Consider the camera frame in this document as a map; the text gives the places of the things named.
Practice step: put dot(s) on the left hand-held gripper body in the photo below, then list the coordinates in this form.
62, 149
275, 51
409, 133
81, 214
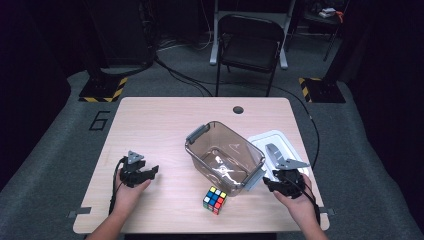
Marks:
133, 170

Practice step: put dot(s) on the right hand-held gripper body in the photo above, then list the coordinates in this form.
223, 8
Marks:
288, 181

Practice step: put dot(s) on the multicoloured puzzle cube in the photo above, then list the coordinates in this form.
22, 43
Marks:
215, 200

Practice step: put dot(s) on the transparent brown storage box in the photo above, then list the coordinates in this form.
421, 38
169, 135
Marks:
213, 140

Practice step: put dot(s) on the person's right hand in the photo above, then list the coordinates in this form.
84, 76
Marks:
301, 206

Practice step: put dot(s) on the person's left hand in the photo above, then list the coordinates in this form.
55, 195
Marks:
126, 198

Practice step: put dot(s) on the grey tape strip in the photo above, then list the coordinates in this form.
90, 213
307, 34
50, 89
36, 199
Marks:
80, 211
328, 211

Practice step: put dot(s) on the black striped stand base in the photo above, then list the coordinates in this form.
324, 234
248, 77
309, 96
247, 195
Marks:
325, 91
100, 89

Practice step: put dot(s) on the black equipment cabinet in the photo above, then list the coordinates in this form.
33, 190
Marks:
123, 33

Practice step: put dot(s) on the black folding chair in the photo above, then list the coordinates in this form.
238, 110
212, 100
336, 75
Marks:
248, 50

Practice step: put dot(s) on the white and orange object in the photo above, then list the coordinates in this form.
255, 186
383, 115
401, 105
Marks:
328, 12

